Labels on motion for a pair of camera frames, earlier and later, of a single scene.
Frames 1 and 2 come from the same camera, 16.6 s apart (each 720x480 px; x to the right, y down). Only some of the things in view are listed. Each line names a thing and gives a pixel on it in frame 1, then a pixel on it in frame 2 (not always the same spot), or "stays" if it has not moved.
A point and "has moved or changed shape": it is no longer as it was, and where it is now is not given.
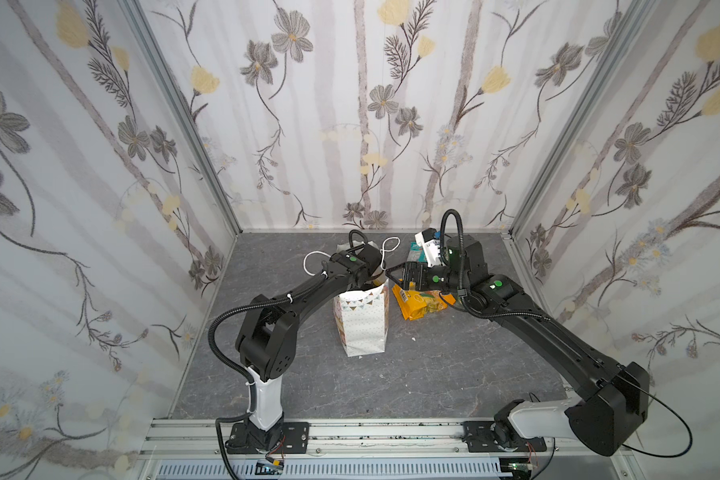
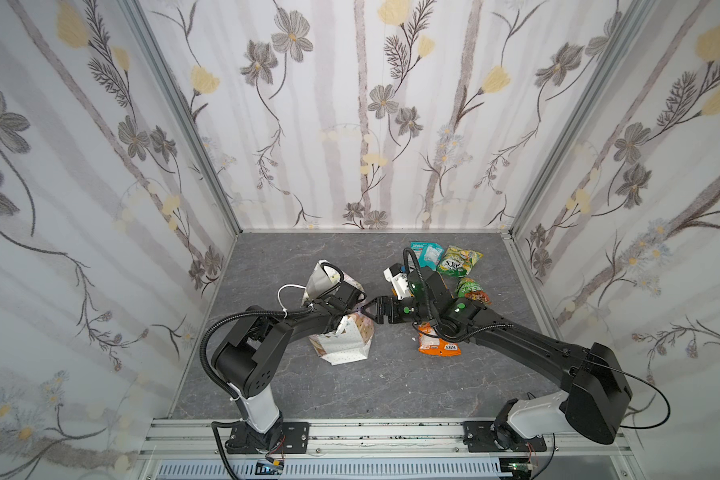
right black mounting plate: (480, 439) stays
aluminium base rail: (561, 453) stays
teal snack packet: (416, 253) stays
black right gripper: (420, 276) → (390, 308)
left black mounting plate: (294, 441) stays
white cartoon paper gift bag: (362, 315) has moved or changed shape
